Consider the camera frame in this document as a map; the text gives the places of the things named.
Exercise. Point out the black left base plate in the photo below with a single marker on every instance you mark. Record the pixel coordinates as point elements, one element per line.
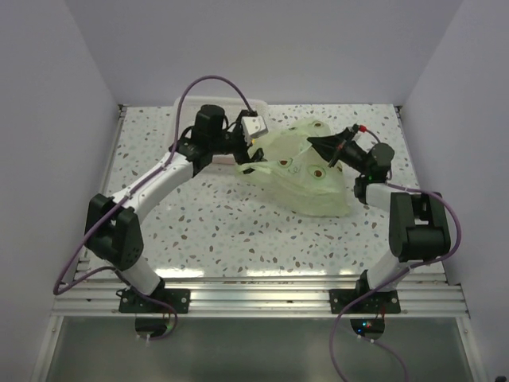
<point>164,301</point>

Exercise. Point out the white plastic mesh basket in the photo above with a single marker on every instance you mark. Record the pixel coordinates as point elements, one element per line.
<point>193,103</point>

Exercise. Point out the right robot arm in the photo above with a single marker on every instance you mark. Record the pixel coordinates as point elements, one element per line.
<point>418,230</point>

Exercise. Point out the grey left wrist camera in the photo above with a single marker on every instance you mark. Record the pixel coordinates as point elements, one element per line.
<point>253,127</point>

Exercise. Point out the aluminium rail frame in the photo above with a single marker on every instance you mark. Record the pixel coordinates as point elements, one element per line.
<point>242,257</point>

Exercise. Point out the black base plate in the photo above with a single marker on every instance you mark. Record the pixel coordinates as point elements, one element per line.
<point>164,301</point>
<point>378,303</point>

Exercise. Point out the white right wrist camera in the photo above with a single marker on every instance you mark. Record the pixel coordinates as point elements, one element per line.
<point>354,131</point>

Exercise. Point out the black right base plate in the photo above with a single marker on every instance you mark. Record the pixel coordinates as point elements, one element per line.
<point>378,303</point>

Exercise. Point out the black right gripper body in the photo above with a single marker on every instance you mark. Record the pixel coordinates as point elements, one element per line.
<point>345,150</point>

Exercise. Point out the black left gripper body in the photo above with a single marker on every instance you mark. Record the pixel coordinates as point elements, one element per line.
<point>239,146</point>

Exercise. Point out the light green avocado plastic bag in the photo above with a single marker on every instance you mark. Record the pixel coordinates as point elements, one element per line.
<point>295,176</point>

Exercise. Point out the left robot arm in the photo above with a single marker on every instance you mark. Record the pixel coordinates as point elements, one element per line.
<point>113,228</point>

